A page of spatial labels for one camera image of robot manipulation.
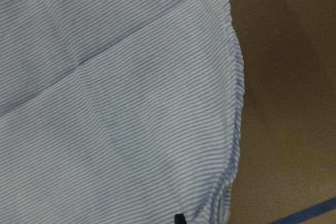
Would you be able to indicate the blue striped button shirt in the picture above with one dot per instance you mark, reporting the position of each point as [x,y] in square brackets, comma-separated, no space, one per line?
[119,111]

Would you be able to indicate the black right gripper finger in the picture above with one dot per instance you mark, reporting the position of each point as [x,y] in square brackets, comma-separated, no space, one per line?
[179,219]

